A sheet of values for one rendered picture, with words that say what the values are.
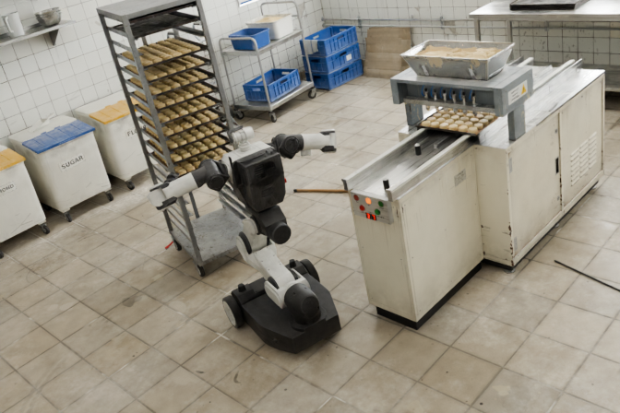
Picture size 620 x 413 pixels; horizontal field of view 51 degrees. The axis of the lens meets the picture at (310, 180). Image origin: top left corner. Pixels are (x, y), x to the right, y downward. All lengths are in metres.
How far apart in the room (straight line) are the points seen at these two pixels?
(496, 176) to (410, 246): 0.68
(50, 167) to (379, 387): 3.56
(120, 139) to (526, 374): 4.12
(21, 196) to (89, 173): 0.61
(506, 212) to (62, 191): 3.78
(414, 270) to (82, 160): 3.45
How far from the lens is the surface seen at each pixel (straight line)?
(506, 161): 3.62
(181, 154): 4.26
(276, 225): 3.39
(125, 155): 6.19
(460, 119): 3.81
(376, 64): 7.90
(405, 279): 3.45
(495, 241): 3.92
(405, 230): 3.29
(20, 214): 5.85
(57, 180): 5.92
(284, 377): 3.57
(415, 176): 3.28
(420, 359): 3.51
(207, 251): 4.55
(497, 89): 3.47
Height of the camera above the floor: 2.34
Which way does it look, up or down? 25 degrees down
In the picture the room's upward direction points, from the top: 12 degrees counter-clockwise
